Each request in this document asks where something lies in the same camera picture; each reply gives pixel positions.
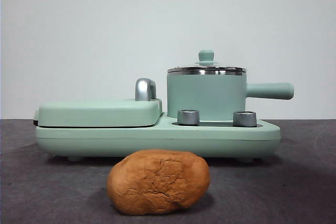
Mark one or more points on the glass lid with green knob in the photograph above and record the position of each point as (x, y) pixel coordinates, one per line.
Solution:
(207, 56)

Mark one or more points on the silver control knob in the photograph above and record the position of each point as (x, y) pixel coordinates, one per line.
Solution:
(188, 117)
(244, 118)

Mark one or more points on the mint green breakfast machine base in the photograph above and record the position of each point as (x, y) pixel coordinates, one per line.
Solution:
(157, 140)

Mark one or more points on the mint green griddle cover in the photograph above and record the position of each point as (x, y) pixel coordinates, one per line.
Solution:
(99, 113)

